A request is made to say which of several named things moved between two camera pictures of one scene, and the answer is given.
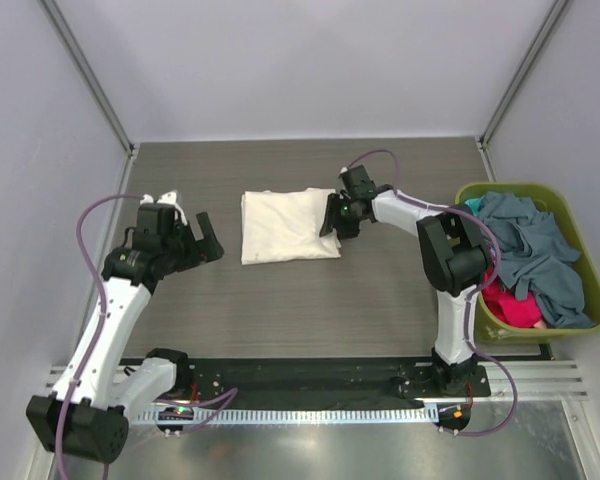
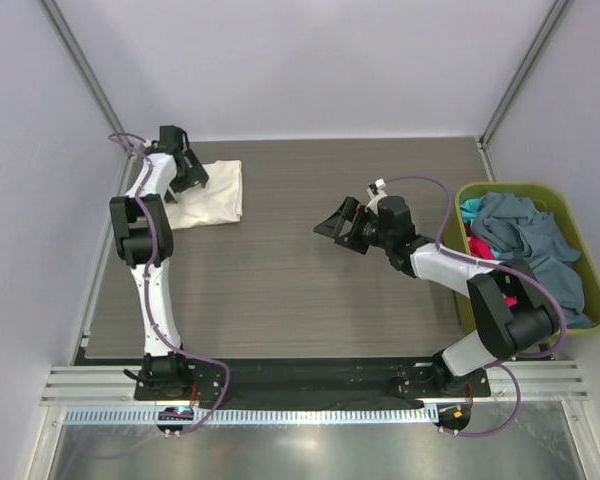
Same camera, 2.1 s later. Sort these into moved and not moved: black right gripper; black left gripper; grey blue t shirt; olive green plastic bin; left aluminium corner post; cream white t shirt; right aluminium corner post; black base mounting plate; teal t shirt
Moved: cream white t shirt; black right gripper; black left gripper
Not moved: grey blue t shirt; left aluminium corner post; black base mounting plate; right aluminium corner post; teal t shirt; olive green plastic bin
